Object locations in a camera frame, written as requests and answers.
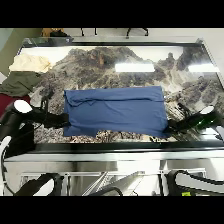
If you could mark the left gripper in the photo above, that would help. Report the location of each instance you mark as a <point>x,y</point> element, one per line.
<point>56,120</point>

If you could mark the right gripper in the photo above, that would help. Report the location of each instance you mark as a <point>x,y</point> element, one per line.
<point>178,125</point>

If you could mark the blue shirt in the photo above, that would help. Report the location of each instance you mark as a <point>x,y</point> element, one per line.
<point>116,111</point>

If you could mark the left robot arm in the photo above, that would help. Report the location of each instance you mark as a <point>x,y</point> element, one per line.
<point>16,116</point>

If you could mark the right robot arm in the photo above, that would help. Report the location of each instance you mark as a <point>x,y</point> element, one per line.
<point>203,119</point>

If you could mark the olive green garment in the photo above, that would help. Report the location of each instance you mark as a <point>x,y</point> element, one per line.
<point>20,83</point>

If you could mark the dark red garment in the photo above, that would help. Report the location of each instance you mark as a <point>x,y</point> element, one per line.
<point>7,100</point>

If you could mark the cream garment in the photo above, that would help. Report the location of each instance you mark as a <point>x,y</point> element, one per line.
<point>29,62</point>

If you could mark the silver frame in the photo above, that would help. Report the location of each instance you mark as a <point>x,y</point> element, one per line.
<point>110,173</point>

